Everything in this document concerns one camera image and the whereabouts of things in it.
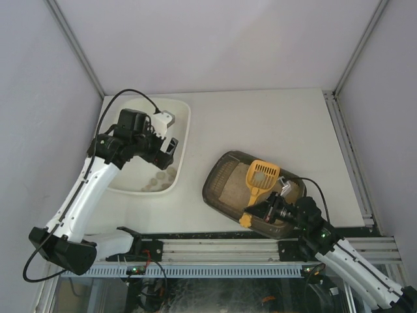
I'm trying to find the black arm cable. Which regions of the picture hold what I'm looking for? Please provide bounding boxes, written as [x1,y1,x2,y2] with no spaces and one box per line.
[293,177,417,307]
[22,88,169,283]

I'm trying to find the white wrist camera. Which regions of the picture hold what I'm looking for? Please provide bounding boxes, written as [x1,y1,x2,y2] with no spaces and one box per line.
[278,176,293,198]
[151,111,175,138]

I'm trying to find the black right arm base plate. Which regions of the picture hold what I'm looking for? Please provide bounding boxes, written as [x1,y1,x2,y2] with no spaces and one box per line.
[278,240,315,262]

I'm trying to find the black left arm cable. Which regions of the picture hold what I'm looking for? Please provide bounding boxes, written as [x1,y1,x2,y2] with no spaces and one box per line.
[22,88,169,283]

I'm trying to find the orange plastic litter scoop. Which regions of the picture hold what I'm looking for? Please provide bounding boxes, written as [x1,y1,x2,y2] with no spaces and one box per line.
[238,159,281,228]

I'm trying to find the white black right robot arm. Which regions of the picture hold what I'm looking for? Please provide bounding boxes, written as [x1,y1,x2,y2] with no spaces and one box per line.
[239,192,416,312]

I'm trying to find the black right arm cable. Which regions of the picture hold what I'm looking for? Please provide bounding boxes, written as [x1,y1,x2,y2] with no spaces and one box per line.
[293,177,417,307]

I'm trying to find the aluminium mounting rail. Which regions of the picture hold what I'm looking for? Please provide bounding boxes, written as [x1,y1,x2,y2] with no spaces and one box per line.
[157,237,401,264]

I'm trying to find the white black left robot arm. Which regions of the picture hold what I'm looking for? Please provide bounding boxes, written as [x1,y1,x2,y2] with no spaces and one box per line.
[29,109,178,275]

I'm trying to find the left aluminium corner post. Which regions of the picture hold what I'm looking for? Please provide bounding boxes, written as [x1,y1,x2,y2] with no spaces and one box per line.
[44,0,106,100]

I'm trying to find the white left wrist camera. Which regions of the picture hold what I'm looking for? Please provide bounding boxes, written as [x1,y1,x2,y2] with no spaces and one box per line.
[151,111,175,138]

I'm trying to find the white plastic waste tub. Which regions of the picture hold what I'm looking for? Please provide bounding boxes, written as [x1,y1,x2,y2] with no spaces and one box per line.
[100,96,191,196]

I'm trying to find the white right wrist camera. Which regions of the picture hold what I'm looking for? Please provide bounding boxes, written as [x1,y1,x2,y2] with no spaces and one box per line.
[278,176,293,198]

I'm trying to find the aluminium corner post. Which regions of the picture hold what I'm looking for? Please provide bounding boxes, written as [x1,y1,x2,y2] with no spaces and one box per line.
[332,0,391,97]
[44,0,106,100]

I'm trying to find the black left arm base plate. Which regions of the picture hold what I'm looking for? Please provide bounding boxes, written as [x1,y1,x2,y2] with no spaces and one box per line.
[106,239,164,262]

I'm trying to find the grey slotted cable duct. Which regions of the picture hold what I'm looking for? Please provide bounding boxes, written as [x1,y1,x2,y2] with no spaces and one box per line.
[57,264,304,278]

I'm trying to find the dark grey litter box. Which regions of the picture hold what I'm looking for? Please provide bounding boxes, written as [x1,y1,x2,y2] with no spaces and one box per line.
[201,149,308,239]

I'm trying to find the right aluminium corner post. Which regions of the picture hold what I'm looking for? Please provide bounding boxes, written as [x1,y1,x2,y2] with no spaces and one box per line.
[332,0,391,97]

